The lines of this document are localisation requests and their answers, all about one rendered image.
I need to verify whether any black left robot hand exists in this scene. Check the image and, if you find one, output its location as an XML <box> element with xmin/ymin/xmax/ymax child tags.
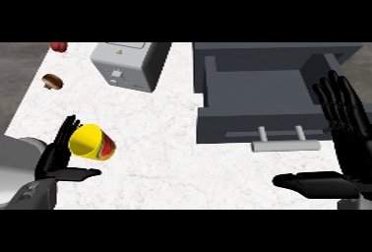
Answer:
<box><xmin>33</xmin><ymin>114</ymin><xmax>103</xmax><ymax>182</ymax></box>

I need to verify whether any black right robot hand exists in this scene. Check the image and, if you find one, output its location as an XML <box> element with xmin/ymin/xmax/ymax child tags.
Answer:
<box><xmin>271</xmin><ymin>69</ymin><xmax>372</xmax><ymax>202</ymax></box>

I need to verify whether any yellow cup with red print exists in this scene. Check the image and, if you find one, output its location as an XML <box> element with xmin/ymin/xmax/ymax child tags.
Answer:
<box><xmin>67</xmin><ymin>123</ymin><xmax>117</xmax><ymax>161</ymax></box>

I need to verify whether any dark grey open drawer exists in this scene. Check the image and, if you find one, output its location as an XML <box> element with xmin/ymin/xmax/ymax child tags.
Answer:
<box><xmin>194</xmin><ymin>53</ymin><xmax>372</xmax><ymax>145</ymax></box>

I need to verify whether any brown mushroom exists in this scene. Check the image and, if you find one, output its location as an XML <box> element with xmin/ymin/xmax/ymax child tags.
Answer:
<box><xmin>41</xmin><ymin>73</ymin><xmax>64</xmax><ymax>91</ymax></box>

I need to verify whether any dark grey cabinet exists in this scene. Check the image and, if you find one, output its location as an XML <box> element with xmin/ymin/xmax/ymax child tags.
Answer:
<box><xmin>191</xmin><ymin>42</ymin><xmax>364</xmax><ymax>95</ymax></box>

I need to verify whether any pale grey toaster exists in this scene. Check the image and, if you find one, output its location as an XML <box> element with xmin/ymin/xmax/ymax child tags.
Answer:
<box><xmin>88</xmin><ymin>42</ymin><xmax>172</xmax><ymax>94</ymax></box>

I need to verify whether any red bell pepper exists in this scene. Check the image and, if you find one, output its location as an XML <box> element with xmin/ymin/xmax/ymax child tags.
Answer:
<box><xmin>48</xmin><ymin>42</ymin><xmax>69</xmax><ymax>53</ymax></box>

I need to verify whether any pale grey drawer handle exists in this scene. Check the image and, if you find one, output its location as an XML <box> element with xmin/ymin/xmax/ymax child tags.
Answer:
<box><xmin>249</xmin><ymin>124</ymin><xmax>323</xmax><ymax>154</ymax></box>

